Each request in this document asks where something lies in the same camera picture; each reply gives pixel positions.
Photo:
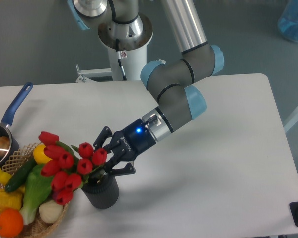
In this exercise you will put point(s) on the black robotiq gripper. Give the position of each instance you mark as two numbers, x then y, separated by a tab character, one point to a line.
125	145

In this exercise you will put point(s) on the dark grey ribbed vase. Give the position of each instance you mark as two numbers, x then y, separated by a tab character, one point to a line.
102	192

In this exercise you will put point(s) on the red tulip bouquet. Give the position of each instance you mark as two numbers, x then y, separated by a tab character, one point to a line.
69	166

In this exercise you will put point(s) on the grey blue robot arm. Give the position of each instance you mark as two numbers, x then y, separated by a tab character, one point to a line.
172	86

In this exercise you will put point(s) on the yellow squash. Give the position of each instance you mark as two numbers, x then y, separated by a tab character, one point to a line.
39	156

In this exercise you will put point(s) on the green lettuce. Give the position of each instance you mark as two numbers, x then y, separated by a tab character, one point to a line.
37	190

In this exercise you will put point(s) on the white garlic bulb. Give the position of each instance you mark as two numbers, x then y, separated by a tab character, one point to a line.
50	211

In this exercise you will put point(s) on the woven wicker basket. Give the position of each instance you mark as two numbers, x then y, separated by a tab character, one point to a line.
38	228

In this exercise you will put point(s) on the green cucumber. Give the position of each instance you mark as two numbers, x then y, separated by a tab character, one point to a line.
20	176

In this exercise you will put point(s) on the small yellow pepper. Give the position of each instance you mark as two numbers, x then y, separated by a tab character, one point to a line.
4	177

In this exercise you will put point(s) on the brown bread roll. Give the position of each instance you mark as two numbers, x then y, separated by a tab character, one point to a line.
4	146

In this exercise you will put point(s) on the orange fruit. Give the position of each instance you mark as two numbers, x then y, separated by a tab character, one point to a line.
11	223

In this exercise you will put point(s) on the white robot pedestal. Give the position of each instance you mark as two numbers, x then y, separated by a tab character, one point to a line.
126	47

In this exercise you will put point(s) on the blue handled saucepan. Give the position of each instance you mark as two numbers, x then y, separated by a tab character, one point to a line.
8	117

